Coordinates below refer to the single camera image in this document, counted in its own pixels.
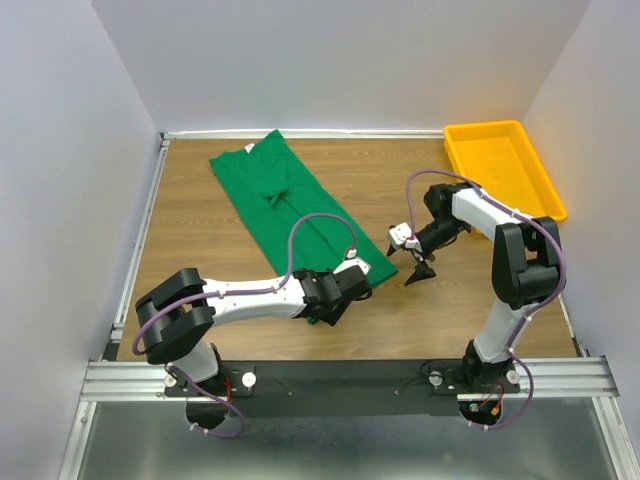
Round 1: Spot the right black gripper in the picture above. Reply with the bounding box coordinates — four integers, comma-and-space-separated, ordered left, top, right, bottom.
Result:
404, 217, 467, 287

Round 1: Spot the yellow plastic tray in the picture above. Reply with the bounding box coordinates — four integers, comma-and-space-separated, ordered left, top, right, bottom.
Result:
443, 120, 567, 223

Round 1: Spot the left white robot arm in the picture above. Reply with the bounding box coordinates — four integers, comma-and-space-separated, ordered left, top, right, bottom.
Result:
132, 257, 372, 395

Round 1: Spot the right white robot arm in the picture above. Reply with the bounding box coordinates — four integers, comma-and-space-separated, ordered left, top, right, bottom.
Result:
387, 182, 566, 392

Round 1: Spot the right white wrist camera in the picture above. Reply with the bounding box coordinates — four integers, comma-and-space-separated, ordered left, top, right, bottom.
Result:
387, 222, 422, 256

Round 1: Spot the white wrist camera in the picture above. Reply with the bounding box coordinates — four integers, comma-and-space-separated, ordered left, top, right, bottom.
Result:
387, 222, 422, 256
334, 248, 371, 275

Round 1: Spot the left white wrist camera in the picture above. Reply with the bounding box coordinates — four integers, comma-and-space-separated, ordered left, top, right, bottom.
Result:
334, 248, 371, 275

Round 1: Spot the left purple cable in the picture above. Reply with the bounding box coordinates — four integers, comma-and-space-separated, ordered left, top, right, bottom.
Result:
130, 212, 358, 439

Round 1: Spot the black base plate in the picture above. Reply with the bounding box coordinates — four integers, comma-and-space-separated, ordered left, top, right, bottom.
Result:
164, 359, 521, 430

